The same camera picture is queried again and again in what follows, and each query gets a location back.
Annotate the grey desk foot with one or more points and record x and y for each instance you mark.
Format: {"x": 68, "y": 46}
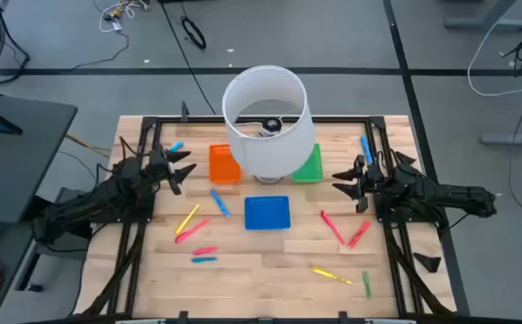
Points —
{"x": 513, "y": 138}
{"x": 486, "y": 23}

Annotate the dark grey desk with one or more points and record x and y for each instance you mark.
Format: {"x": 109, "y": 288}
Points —
{"x": 22, "y": 171}

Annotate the green marker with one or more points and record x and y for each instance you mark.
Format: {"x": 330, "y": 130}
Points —
{"x": 366, "y": 284}

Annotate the light blue Sharpie highlighter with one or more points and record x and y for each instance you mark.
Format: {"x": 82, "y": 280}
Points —
{"x": 176, "y": 146}

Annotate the pink red marker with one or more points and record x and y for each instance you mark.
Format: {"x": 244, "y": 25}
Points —
{"x": 332, "y": 227}
{"x": 359, "y": 234}
{"x": 192, "y": 231}

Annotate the black aluminium table frame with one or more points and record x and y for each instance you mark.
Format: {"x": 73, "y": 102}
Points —
{"x": 333, "y": 119}

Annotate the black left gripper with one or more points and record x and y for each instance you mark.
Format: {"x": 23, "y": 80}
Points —
{"x": 158, "y": 165}

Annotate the white shade silver lamp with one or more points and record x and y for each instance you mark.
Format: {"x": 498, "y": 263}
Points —
{"x": 270, "y": 148}

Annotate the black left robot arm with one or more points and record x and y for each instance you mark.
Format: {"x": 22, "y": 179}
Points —
{"x": 108, "y": 196}

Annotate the black spare finger piece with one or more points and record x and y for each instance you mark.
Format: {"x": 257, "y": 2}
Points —
{"x": 427, "y": 262}
{"x": 402, "y": 156}

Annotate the blue marker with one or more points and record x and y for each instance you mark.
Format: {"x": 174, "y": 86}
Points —
{"x": 220, "y": 202}
{"x": 366, "y": 149}

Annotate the green plastic basket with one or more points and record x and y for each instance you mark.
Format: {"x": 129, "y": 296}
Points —
{"x": 310, "y": 171}

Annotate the teal marker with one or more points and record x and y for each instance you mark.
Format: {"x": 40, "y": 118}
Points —
{"x": 204, "y": 259}

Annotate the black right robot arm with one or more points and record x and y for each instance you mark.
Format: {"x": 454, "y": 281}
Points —
{"x": 445, "y": 193}

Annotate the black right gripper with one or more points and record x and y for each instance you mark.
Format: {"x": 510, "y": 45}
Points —
{"x": 373, "y": 182}

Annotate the orange plastic basket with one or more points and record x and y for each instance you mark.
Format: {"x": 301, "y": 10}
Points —
{"x": 222, "y": 168}

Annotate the blue plastic basket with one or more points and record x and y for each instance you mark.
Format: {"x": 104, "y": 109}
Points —
{"x": 267, "y": 213}

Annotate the yellow marker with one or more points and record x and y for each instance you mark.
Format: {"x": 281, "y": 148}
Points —
{"x": 187, "y": 219}
{"x": 330, "y": 275}

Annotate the short pink marker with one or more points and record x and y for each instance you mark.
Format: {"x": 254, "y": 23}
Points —
{"x": 205, "y": 250}

